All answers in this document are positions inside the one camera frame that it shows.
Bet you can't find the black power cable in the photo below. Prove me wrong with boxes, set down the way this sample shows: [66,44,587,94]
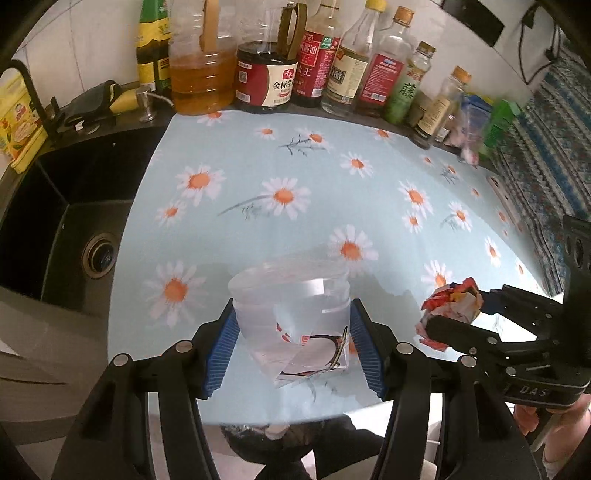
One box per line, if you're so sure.
[517,4,568,86]

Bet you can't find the beige label glass bottle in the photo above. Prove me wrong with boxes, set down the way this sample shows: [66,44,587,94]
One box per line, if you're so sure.
[411,65,472,148]

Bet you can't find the dark bottle with red label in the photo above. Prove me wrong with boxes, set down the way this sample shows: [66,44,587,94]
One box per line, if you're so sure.
[293,0,342,108]

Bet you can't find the green bottle with yellow label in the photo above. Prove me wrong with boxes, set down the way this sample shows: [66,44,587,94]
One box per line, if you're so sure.
[135,0,172,95]

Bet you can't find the clear vinegar bottle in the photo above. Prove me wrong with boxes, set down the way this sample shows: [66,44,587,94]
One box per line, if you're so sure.
[320,0,387,116]

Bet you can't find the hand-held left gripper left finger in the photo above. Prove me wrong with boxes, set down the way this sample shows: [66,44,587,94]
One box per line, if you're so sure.
[51,298,241,480]

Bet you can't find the red white wrapper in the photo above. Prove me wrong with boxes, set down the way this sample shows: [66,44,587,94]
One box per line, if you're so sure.
[416,277,483,352]

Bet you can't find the yellow sponge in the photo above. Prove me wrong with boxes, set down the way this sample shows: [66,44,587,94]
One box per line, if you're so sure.
[108,90,145,115]

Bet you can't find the clear bag of white powder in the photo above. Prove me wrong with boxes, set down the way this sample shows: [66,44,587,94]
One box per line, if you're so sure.
[455,95,492,153]

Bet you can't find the person's right hand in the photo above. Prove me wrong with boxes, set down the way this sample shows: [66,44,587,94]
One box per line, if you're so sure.
[513,394,591,480]

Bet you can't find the black wall socket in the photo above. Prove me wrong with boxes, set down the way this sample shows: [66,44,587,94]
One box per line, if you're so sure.
[441,0,505,47]

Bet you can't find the clear printed plastic cup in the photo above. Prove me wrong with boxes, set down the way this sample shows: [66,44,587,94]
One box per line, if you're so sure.
[227,251,352,388]

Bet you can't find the gold cap bottle red label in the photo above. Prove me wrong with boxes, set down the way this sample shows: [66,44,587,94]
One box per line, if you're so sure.
[355,6,416,118]

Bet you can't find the patterned blue cloth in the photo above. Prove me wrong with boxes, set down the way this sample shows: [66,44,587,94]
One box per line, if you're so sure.
[489,44,591,296]

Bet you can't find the green box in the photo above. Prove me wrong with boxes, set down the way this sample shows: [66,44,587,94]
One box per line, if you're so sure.
[478,98,522,160]

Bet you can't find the metal soap dispenser pump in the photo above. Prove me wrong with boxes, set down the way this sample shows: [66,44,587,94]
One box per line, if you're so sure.
[135,84,174,123]

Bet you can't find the black cloth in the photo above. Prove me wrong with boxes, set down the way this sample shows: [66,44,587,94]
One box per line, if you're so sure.
[62,79,123,134]

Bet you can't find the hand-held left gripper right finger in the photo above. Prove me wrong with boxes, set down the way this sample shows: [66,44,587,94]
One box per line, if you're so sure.
[348,298,543,480]

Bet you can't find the green label oil bottle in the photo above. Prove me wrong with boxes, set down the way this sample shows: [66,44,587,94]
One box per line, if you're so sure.
[383,41,437,125]

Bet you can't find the dark soy sauce jug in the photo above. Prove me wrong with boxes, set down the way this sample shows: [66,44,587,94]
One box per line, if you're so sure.
[235,2,308,114]

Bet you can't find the yellow sponge packet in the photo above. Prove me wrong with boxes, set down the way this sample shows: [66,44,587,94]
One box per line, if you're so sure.
[0,74,49,174]

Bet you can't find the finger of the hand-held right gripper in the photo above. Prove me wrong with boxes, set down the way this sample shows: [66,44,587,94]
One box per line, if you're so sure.
[424,313,546,371]
[479,284,568,334]

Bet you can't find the daisy print blue tablecloth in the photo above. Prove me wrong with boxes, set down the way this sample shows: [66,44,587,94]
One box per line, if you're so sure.
[105,108,561,425]

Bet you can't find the black kitchen sink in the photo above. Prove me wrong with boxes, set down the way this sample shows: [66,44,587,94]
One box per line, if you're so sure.
[0,122,171,324]

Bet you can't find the clear cooking oil jug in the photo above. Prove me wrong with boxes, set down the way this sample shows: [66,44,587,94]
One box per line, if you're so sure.
[167,0,237,116]

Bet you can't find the black kitchen faucet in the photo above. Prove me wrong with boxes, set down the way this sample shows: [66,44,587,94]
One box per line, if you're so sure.
[0,60,65,141]

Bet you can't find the metal sink drain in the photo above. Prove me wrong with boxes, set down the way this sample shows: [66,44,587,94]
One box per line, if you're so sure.
[82,233,120,279]

